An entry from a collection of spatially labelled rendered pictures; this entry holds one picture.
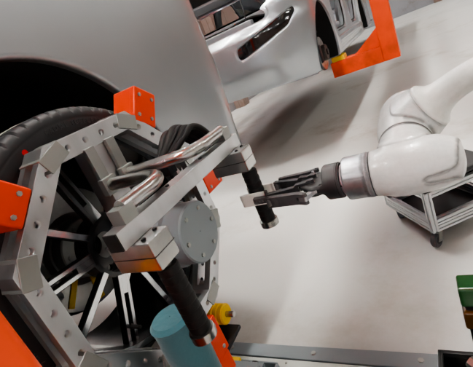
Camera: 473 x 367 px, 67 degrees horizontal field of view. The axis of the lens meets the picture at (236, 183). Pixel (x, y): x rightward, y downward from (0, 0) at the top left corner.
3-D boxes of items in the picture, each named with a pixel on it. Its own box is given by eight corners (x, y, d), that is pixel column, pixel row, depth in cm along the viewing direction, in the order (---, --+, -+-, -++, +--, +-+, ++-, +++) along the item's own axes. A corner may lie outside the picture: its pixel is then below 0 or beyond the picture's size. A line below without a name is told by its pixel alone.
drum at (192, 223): (159, 247, 91) (133, 199, 87) (229, 239, 80) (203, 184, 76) (123, 285, 80) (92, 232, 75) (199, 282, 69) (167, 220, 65)
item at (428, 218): (509, 221, 165) (498, 155, 154) (437, 253, 164) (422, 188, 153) (444, 194, 205) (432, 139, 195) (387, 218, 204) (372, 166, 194)
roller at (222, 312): (165, 313, 118) (157, 299, 116) (241, 314, 102) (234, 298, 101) (155, 326, 113) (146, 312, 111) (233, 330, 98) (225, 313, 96)
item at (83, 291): (128, 290, 108) (110, 185, 109) (146, 289, 104) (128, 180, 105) (18, 334, 80) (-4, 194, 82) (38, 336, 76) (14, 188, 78)
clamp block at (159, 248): (140, 255, 60) (125, 229, 59) (181, 250, 56) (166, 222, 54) (120, 274, 56) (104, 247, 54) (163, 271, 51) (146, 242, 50)
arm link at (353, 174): (380, 183, 75) (352, 188, 79) (369, 144, 73) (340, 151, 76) (377, 204, 68) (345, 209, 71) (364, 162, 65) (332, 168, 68)
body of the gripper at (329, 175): (346, 204, 71) (302, 211, 76) (352, 185, 78) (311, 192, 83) (335, 171, 69) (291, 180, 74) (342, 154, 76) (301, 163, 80)
